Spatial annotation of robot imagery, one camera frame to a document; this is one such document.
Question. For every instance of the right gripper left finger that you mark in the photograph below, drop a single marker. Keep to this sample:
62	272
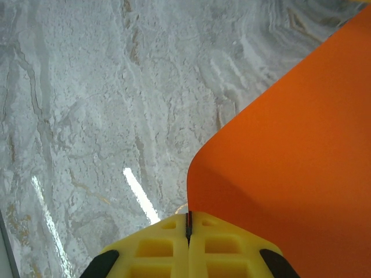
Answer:
156	252

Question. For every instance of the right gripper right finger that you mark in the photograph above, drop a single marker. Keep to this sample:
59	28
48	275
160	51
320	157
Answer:
220	252

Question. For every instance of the orange paper sheet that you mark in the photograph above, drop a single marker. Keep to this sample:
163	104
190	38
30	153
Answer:
290	144

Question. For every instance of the aluminium cross beam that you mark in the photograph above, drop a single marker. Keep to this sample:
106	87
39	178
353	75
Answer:
5	255

